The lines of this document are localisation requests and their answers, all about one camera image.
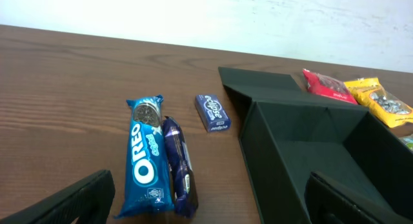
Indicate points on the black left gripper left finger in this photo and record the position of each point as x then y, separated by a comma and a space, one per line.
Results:
89, 200

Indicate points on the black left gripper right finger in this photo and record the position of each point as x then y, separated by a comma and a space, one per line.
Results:
328, 201

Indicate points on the blue Oreo cookie pack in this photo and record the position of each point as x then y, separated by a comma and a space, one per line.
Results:
147, 176

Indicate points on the green Haribo gummy bag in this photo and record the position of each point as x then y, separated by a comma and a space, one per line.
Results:
408, 141

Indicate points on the yellow Hacks candy bag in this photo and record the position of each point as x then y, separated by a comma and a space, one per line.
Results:
387, 108

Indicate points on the black open gift box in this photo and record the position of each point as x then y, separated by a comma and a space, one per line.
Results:
288, 133

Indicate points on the dark blue chocolate bar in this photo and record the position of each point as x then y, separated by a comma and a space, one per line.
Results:
186, 199

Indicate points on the red Hacks candy bag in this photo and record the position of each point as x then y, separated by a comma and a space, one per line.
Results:
326, 86

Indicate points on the blue Eclipse mint box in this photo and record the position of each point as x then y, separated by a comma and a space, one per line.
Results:
212, 113

